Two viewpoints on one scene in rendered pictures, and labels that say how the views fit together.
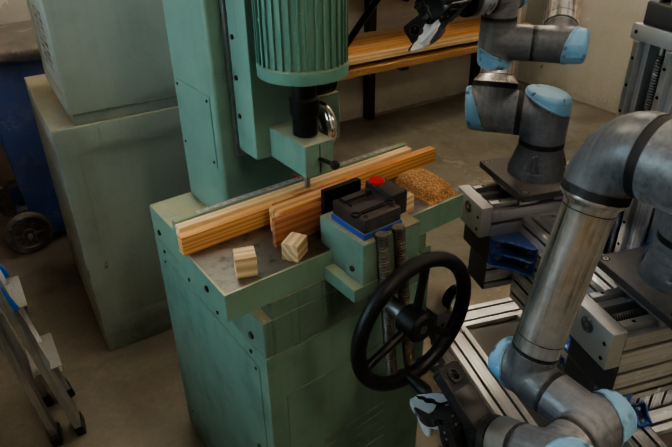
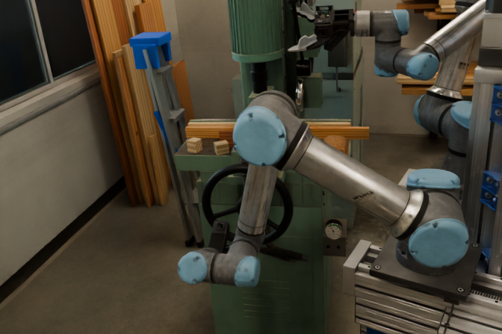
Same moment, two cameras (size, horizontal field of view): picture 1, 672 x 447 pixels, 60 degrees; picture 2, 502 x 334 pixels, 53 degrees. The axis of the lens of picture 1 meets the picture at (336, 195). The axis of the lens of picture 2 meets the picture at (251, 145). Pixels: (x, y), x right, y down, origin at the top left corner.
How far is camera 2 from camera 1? 119 cm
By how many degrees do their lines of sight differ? 44
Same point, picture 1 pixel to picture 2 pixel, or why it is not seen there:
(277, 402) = (207, 233)
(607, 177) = not seen: hidden behind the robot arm
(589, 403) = (234, 254)
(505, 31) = (382, 49)
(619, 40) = not seen: outside the picture
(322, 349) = (235, 216)
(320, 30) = (247, 32)
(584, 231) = not seen: hidden behind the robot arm
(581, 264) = (251, 174)
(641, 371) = (377, 312)
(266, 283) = (197, 158)
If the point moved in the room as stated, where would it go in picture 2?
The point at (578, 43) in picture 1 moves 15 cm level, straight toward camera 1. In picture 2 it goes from (414, 63) to (366, 72)
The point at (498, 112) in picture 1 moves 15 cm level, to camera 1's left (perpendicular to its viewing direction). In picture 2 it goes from (429, 116) to (389, 107)
